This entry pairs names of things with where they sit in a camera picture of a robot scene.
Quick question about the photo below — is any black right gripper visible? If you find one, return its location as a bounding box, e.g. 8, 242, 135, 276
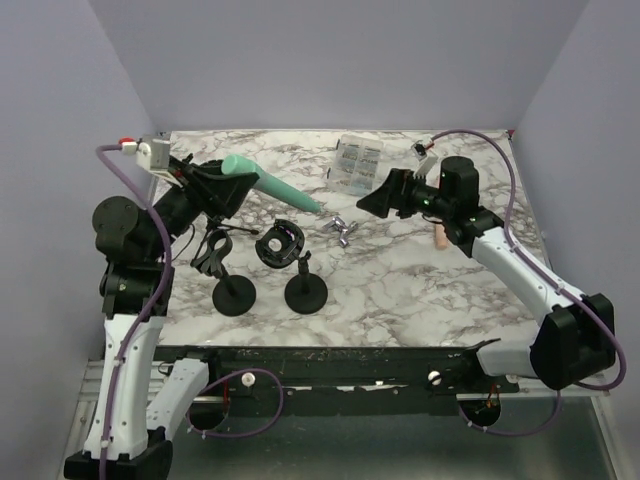
357, 168, 453, 220

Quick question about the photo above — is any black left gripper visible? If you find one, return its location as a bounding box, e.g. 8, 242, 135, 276
145, 155, 257, 261

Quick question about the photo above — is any mint green microphone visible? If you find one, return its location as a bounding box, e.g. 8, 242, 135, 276
221, 154, 321, 213

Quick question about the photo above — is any peach pink microphone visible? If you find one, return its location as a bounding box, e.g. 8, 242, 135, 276
434, 225, 449, 250

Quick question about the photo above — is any black clip round base stand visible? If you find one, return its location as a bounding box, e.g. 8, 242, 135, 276
190, 229, 256, 317

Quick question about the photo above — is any black shock mount round stand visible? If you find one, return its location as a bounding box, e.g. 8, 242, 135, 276
254, 218, 330, 315

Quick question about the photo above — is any black tripod microphone stand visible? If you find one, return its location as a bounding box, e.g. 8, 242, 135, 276
204, 215, 260, 238

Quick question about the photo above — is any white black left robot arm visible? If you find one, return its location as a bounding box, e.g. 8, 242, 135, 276
63, 159, 259, 479

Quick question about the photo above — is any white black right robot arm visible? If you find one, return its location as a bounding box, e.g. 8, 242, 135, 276
356, 156, 616, 392

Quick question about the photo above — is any clear plastic screw box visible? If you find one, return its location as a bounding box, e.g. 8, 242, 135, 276
326, 134, 384, 197

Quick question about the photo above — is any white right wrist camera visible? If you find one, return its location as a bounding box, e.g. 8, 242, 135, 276
411, 140, 438, 179

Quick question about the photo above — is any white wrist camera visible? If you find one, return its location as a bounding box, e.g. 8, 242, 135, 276
119, 136, 170, 178
411, 140, 438, 179

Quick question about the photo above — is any silver metal bracket part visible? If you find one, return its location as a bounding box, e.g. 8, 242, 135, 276
322, 216, 359, 248

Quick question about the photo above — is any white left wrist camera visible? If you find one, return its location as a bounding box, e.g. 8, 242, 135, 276
119, 136, 170, 178

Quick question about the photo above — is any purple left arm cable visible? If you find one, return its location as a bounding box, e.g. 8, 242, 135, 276
95, 143, 174, 480

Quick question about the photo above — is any black front mounting rail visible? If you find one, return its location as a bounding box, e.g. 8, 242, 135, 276
209, 347, 521, 419

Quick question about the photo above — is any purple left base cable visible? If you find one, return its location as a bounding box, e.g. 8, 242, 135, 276
187, 369, 286, 441

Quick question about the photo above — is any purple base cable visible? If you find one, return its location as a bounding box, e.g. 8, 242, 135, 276
187, 369, 286, 441
462, 387, 561, 437

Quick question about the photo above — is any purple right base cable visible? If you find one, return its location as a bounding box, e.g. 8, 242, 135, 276
462, 387, 561, 437

